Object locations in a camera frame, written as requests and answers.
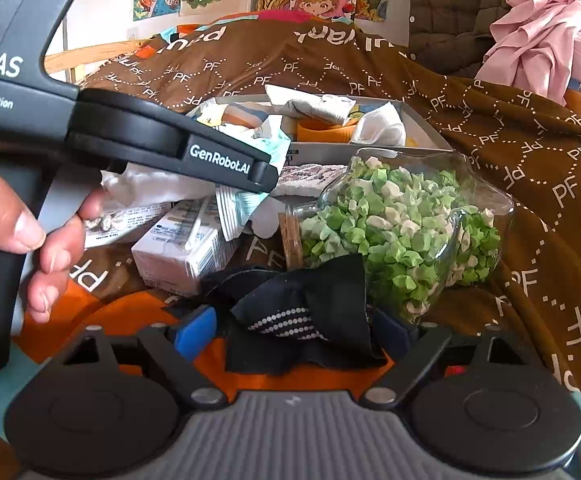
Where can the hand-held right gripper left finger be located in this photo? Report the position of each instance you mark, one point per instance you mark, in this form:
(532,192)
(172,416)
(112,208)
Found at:
(193,332)

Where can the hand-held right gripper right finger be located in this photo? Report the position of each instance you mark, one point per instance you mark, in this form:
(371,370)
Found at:
(395,335)

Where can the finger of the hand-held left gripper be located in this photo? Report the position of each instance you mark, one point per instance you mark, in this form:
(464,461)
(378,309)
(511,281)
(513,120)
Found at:
(220,160)

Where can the teal and white sachet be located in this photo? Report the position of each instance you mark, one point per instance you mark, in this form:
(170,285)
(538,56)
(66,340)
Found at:
(235,210)

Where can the pastel striped towel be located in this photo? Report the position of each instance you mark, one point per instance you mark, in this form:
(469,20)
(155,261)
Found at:
(245,112)

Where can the white plastic bag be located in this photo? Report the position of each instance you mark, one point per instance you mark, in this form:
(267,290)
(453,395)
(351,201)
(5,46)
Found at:
(145,185)

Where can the black dotted sock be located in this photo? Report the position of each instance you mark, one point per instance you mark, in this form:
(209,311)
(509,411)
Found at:
(320,280)

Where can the white printed packet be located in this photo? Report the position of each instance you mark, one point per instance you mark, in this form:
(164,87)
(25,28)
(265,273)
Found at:
(315,105)

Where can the grey cartoon-print box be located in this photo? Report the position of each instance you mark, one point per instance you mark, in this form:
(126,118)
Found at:
(370,150)

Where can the white tissue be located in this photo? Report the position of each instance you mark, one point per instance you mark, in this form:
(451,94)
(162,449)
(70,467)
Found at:
(380,125)

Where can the person's left hand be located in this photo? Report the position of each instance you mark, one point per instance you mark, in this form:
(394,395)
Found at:
(5,210)

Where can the white carton box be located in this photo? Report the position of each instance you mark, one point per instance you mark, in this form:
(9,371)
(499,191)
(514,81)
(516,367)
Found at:
(180,255)

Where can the grey patterned packet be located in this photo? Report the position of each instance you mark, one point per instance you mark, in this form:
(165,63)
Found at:
(310,177)

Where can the red and white medicine box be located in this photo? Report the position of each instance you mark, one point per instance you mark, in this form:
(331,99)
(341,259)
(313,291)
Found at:
(135,217)

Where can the glass jar of green paper stars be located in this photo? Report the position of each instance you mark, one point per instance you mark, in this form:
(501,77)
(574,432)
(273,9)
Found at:
(395,220)

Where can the brown printed duvet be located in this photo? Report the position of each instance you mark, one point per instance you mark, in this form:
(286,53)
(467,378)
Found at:
(520,125)

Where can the brown quilted jacket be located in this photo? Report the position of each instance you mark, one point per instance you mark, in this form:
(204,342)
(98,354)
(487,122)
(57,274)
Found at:
(440,10)

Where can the pink garment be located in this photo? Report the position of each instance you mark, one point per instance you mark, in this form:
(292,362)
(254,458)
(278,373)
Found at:
(535,35)

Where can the white wall socket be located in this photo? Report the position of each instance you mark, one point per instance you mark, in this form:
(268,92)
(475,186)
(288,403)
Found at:
(133,34)

